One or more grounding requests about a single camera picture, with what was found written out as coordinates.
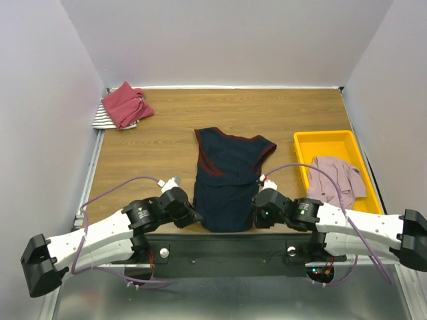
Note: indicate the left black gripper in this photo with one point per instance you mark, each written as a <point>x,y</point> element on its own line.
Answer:
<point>191,216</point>

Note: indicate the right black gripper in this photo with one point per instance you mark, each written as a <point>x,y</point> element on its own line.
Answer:
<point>257,213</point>

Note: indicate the navy tank top maroon trim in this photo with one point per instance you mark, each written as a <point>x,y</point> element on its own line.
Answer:
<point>228,169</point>

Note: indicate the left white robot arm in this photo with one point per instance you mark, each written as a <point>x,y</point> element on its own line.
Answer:
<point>47,262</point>

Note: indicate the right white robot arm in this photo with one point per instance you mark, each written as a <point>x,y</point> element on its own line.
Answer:
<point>336,233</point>

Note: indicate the mauve tank top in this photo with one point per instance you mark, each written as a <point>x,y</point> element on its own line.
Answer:
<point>345,187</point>

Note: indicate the striped folded tank top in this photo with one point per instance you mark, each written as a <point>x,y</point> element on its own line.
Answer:
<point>102,120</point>

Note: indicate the red folded tank top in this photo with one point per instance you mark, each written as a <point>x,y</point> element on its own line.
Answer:
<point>126,106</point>

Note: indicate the yellow plastic bin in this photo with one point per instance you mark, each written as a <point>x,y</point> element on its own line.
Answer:
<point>341,144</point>

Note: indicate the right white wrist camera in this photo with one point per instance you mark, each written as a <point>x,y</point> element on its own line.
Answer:
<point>266,183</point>

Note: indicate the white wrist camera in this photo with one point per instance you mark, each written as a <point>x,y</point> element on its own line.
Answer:
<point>169,184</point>
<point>266,183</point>

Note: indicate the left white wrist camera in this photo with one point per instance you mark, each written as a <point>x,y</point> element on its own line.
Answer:
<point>169,184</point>

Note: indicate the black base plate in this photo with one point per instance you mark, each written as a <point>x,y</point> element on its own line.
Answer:
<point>237,254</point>

